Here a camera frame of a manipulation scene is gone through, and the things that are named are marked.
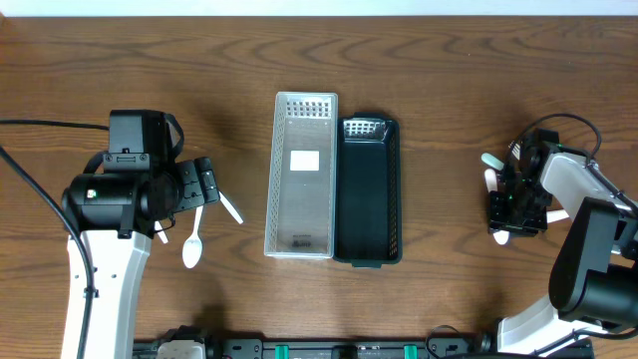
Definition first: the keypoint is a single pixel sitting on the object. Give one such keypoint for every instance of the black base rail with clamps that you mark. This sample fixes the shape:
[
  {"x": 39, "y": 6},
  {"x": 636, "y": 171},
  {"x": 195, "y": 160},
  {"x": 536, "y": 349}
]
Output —
[{"x": 192, "y": 342}]

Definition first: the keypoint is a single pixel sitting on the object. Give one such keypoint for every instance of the white plastic spoon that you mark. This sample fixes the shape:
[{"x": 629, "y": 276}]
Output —
[
  {"x": 160, "y": 232},
  {"x": 500, "y": 236}
]

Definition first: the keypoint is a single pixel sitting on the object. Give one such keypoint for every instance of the white plastic spoon right crossing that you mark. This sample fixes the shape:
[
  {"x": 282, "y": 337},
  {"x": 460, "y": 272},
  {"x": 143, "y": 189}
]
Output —
[{"x": 228, "y": 205}]

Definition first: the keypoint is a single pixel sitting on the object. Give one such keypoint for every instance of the clear perforated plastic basket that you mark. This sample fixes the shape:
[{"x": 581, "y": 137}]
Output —
[{"x": 300, "y": 219}]

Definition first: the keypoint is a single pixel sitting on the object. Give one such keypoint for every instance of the white plastic fork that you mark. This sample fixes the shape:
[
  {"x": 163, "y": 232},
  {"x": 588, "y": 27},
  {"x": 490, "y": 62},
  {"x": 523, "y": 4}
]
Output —
[
  {"x": 515, "y": 150},
  {"x": 556, "y": 215}
]

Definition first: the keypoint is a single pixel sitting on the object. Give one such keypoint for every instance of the white plastic spoon bowl down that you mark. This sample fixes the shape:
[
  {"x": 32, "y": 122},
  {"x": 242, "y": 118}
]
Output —
[{"x": 192, "y": 247}]

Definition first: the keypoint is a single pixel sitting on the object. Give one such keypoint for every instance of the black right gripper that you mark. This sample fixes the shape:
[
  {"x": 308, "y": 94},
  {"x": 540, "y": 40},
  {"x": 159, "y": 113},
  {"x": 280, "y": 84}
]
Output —
[{"x": 513, "y": 222}]

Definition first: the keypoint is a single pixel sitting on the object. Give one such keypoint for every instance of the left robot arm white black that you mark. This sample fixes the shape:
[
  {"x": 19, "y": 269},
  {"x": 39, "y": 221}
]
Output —
[{"x": 115, "y": 207}]

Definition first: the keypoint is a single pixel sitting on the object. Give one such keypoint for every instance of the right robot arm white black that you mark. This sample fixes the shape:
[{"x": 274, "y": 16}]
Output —
[{"x": 541, "y": 181}]

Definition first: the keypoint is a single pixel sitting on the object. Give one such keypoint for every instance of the pale blue plastic fork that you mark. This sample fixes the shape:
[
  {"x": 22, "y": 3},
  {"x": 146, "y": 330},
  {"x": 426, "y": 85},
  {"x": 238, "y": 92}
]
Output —
[{"x": 492, "y": 161}]

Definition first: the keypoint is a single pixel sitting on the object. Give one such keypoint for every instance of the dark green perforated plastic basket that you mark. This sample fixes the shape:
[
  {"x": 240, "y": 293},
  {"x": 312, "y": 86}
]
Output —
[{"x": 368, "y": 223}]

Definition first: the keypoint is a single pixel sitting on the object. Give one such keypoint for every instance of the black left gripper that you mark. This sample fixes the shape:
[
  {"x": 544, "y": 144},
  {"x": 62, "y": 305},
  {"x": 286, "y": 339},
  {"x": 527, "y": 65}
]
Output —
[{"x": 205, "y": 180}]

